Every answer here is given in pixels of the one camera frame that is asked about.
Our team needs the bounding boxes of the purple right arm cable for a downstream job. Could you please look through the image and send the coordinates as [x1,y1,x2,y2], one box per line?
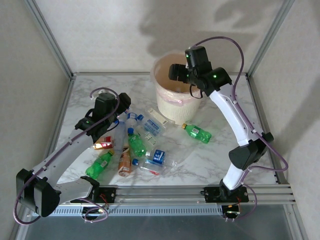
[190,36,289,223]

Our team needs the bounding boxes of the slotted grey cable duct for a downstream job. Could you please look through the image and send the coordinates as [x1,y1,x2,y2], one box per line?
[53,205,223,218]

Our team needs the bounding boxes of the beige plastic bin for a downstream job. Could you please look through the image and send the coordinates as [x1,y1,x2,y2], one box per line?
[152,51,204,126]

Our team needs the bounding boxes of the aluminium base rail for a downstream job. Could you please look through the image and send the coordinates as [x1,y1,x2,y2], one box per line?
[56,184,297,207]

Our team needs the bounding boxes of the thin black cable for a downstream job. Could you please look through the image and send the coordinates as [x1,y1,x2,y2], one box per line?
[106,120,120,132]
[189,83,204,100]

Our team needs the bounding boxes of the clear bottle red label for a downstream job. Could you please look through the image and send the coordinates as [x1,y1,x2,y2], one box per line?
[131,158,167,177]

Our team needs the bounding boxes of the aluminium table edge rail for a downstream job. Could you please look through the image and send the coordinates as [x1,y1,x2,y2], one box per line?
[246,74,310,240]
[8,74,77,240]
[71,71,249,77]

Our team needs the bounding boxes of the small circuit board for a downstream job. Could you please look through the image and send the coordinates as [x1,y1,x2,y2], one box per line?
[221,204,243,218]
[83,205,111,218]

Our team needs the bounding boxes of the green bottle yellow cap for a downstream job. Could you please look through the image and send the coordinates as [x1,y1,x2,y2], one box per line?
[181,122,213,145]
[85,149,115,180]

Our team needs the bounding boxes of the brown drink bottle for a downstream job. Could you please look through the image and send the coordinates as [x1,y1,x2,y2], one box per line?
[117,146,133,178]

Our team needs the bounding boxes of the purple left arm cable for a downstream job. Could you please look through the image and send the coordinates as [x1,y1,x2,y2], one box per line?
[13,86,121,225]

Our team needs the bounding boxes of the slim clear bottle pink label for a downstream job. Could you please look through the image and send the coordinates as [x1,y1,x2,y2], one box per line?
[112,119,127,155]

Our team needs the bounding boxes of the large clear bottle blue label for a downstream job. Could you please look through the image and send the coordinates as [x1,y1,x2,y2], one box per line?
[136,107,177,138]

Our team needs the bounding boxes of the green bottle blue cap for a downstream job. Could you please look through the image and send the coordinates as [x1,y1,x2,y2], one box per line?
[126,127,148,158]

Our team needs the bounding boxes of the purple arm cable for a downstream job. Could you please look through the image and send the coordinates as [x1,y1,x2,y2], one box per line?
[190,36,289,223]
[13,86,121,225]

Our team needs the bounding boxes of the aluminium frame post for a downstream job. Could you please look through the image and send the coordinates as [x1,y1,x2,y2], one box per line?
[246,0,297,78]
[23,0,76,80]

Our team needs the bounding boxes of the clear bottle blue white label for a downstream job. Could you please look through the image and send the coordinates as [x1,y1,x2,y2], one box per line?
[144,148,179,169]

